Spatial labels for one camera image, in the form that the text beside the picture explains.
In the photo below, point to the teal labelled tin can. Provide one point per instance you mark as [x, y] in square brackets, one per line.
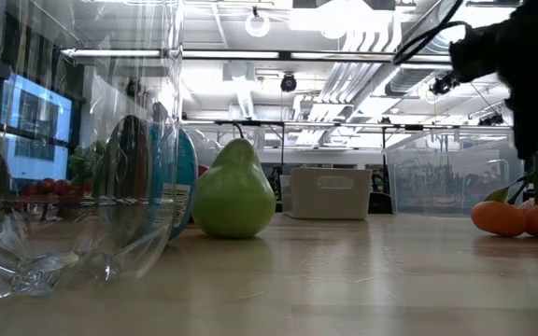
[187, 177]

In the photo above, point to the grey plastic bin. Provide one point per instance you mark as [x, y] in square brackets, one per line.
[329, 200]

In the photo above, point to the wide clear plastic bottle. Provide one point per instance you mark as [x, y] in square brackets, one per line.
[63, 261]

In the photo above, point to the orange tangerine bunch with leaf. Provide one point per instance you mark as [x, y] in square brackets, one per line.
[498, 219]

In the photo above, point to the green succulent plant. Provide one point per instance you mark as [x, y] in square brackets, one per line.
[84, 161]

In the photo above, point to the overhead black light bar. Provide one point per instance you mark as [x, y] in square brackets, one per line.
[287, 55]

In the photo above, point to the red apple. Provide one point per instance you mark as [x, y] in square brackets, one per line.
[202, 169]

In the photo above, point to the black background stand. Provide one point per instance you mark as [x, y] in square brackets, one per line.
[536, 182]

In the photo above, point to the green pear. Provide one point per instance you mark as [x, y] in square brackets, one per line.
[234, 196]

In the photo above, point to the black dome ceiling camera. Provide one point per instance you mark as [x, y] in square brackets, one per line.
[288, 83]

